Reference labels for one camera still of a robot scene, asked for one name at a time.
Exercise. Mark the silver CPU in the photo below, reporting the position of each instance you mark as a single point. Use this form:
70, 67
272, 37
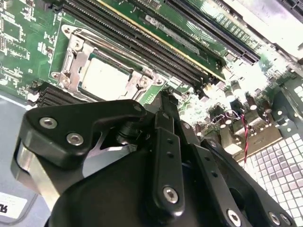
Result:
104, 75

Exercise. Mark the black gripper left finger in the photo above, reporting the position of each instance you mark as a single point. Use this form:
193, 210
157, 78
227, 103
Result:
61, 118

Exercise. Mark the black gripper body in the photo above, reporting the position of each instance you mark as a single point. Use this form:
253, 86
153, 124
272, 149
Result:
106, 201

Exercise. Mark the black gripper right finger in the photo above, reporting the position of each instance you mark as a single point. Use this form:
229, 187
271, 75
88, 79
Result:
210, 165

